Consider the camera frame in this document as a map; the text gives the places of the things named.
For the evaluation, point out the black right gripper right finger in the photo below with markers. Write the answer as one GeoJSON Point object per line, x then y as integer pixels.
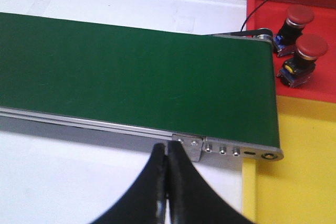
{"type": "Point", "coordinates": [191, 198]}

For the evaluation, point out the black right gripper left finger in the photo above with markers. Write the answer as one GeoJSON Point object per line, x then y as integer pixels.
{"type": "Point", "coordinates": [145, 200]}

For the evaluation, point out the red push button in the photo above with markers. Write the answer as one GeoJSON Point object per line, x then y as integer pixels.
{"type": "Point", "coordinates": [298, 69]}
{"type": "Point", "coordinates": [297, 17]}

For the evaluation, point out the green conveyor belt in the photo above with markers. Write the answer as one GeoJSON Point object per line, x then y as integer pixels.
{"type": "Point", "coordinates": [214, 93]}

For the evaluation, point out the yellow plastic tray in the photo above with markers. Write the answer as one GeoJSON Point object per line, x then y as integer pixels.
{"type": "Point", "coordinates": [300, 188]}

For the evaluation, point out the red plastic tray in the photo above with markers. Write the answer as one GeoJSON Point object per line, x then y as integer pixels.
{"type": "Point", "coordinates": [271, 14]}

